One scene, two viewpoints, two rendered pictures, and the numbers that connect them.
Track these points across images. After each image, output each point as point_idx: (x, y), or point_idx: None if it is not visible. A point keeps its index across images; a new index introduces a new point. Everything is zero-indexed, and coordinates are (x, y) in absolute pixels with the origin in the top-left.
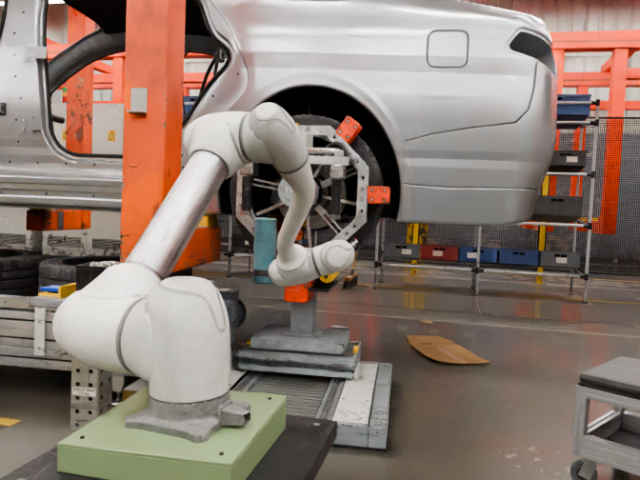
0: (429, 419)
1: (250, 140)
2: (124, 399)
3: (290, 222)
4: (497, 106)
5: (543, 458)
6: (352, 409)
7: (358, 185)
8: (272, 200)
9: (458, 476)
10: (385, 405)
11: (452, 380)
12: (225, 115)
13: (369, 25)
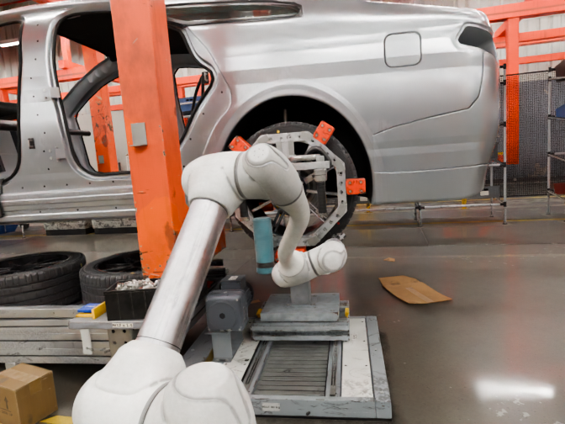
0: (419, 373)
1: (245, 182)
2: None
3: (289, 240)
4: (451, 95)
5: (530, 412)
6: (356, 378)
7: (337, 180)
8: None
9: None
10: (382, 370)
11: (426, 323)
12: (218, 158)
13: (330, 36)
